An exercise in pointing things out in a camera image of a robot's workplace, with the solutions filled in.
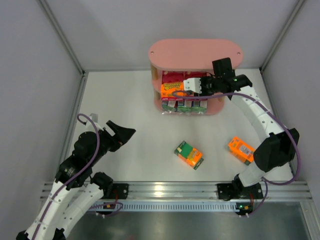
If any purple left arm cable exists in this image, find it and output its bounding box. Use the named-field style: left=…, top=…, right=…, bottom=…
left=31, top=113, right=125, bottom=240

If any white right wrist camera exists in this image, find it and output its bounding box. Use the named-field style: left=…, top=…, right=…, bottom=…
left=183, top=77, right=202, bottom=94

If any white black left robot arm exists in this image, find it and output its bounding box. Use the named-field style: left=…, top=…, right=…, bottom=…
left=16, top=118, right=136, bottom=240

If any aluminium mounting rail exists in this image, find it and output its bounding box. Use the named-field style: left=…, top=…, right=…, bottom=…
left=39, top=180, right=313, bottom=213

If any pink orange sponge pack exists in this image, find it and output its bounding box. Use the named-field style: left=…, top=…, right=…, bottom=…
left=184, top=71, right=207, bottom=80
left=160, top=71, right=185, bottom=101

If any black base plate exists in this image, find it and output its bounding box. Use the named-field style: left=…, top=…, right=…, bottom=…
left=217, top=183, right=264, bottom=201
left=108, top=183, right=129, bottom=200

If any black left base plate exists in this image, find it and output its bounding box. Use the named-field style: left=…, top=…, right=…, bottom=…
left=108, top=183, right=129, bottom=200

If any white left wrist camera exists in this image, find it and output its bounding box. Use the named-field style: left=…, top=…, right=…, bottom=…
left=85, top=113, right=103, bottom=132

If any pink three-tier shelf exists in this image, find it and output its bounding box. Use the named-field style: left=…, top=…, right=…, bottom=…
left=148, top=38, right=244, bottom=115

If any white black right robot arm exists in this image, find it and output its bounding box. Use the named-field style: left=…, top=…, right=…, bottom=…
left=200, top=57, right=301, bottom=201

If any green orange sponge pack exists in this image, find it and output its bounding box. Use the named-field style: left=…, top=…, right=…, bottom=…
left=174, top=141, right=204, bottom=170

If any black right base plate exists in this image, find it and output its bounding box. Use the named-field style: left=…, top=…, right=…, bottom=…
left=217, top=183, right=264, bottom=201

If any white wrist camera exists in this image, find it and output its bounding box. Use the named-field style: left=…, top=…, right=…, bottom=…
left=183, top=77, right=202, bottom=94
left=85, top=113, right=103, bottom=132

